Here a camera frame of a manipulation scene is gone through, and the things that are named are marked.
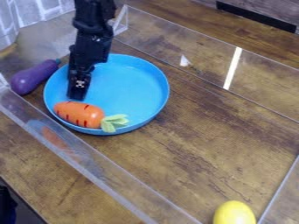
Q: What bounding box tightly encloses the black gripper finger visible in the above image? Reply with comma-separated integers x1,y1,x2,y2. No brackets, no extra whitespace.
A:
67,69,94,101

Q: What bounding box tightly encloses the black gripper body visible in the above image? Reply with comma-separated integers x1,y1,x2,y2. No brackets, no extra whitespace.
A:
70,29,114,74

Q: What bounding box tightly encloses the blue plastic plate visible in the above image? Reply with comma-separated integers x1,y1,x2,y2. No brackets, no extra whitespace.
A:
42,53,171,137

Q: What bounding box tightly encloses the orange toy carrot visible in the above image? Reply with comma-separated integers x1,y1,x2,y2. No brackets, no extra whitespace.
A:
54,101,129,133

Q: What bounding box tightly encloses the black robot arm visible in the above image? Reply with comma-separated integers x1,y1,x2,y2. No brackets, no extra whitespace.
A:
67,0,118,101

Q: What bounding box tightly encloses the purple toy eggplant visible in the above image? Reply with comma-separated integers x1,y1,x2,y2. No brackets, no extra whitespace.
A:
10,59,62,95

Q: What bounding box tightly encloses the white curtain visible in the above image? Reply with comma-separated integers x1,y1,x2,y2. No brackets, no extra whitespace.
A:
0,0,75,51

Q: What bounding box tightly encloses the yellow toy lemon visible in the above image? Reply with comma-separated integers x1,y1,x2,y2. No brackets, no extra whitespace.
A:
213,200,258,224

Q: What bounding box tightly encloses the clear acrylic enclosure wall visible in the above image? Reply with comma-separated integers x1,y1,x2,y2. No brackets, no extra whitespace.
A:
0,0,299,224

